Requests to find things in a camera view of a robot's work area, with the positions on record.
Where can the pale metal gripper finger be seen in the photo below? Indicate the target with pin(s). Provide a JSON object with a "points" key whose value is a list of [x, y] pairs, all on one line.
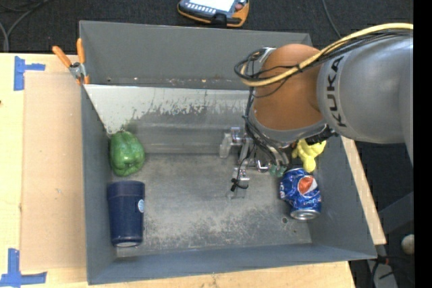
{"points": [[227, 146], [240, 186]]}

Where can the grey metal bin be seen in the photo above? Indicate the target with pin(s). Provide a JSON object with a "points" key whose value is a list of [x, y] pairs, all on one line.
{"points": [[202, 205]]}

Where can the yellow soft toy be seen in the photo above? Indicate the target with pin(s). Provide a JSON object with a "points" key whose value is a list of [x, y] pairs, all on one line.
{"points": [[308, 153]]}

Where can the blue crushed soda can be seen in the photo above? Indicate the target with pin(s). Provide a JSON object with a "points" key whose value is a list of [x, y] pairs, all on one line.
{"points": [[300, 194]]}

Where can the green bell pepper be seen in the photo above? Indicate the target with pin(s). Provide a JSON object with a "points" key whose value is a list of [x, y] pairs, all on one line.
{"points": [[126, 153]]}

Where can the dark blue cup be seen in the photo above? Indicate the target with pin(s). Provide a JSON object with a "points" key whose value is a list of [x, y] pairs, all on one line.
{"points": [[125, 212]]}

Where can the brown cardboard board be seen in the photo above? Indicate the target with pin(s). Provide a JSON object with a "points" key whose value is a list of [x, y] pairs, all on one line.
{"points": [[50, 162]]}

